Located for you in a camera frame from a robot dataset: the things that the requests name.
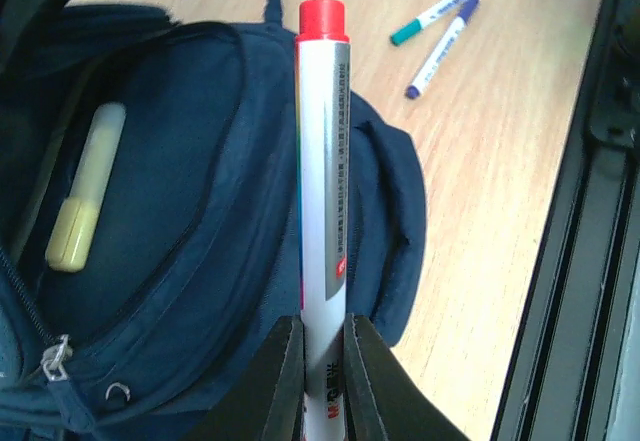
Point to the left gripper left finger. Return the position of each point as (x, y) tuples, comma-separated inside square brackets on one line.
[(266, 402)]

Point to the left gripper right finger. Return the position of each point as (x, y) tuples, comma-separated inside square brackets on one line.
[(383, 403)]

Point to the navy blue student backpack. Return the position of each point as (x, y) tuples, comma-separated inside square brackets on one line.
[(195, 256)]

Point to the yellow highlighter marker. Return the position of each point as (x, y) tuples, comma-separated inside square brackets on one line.
[(71, 238)]

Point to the red pen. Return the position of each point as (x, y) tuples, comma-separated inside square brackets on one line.
[(322, 56)]

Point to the green marker pen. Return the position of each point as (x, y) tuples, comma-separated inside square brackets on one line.
[(424, 19)]

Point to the purple marker pen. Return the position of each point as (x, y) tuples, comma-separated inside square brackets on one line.
[(441, 49)]

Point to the black aluminium frame rail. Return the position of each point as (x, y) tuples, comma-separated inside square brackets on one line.
[(574, 371)]

